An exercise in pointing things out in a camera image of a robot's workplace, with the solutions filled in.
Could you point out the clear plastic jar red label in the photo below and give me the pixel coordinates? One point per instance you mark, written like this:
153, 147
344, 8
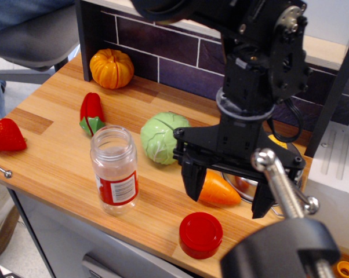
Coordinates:
114, 160

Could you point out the orange toy carrot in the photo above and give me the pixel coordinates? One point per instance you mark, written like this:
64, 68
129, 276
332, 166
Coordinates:
217, 190

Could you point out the green toy cabbage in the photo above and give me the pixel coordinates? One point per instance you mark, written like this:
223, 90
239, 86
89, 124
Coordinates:
157, 137

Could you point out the small metal rod knob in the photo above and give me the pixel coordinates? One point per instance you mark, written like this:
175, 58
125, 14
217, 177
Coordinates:
6, 173

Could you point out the red toy strawberry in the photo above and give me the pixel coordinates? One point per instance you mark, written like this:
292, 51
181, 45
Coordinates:
11, 138

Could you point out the orange round plastic piece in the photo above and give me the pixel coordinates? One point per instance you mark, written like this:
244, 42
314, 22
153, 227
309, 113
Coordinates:
343, 269

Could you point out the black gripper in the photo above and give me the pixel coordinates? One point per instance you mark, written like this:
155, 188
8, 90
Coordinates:
227, 148

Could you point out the grey office chair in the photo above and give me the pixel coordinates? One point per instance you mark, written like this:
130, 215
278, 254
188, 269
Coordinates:
41, 46

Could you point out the white toy sink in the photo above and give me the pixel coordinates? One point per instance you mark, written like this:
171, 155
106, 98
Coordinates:
328, 181

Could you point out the orange toy pumpkin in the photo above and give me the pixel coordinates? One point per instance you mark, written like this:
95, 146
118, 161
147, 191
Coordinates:
111, 69

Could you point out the red plastic cap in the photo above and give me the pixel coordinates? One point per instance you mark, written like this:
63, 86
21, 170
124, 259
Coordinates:
200, 235

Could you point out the red toy chili pepper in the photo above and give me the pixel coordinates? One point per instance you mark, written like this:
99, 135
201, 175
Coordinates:
91, 117

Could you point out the black metal clamp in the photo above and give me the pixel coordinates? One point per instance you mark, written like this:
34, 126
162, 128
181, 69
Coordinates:
294, 247

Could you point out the silver metal pot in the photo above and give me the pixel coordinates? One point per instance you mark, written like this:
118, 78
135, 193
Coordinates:
246, 187

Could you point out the purple brick backsplash panel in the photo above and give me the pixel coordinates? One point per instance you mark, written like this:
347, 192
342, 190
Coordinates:
188, 56

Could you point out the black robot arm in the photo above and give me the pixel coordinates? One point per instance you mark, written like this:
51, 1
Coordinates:
265, 66

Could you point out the person in blue jeans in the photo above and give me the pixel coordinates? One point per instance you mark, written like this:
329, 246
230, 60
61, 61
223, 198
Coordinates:
13, 13

